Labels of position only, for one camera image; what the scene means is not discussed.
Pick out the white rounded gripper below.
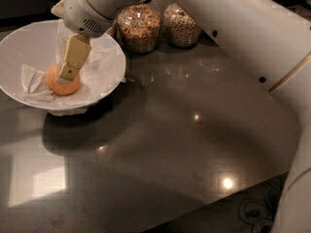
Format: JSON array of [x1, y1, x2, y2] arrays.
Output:
[[51, 0, 118, 84]]

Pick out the orange fruit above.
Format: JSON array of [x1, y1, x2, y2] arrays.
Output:
[[45, 64, 81, 96]]

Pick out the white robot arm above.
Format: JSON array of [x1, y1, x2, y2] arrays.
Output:
[[52, 0, 311, 233]]

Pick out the white bowl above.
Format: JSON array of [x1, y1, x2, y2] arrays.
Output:
[[0, 20, 126, 112]]

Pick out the white paper towel in bowl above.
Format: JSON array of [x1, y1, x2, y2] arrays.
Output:
[[17, 20, 125, 116]]

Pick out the glass jar of mixed granola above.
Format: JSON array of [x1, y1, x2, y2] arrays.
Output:
[[117, 0, 161, 54]]

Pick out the glass jar of round cereal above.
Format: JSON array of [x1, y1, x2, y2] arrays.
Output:
[[163, 3, 202, 49]]

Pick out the black cables on floor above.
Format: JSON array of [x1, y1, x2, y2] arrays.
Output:
[[238, 178, 285, 233]]

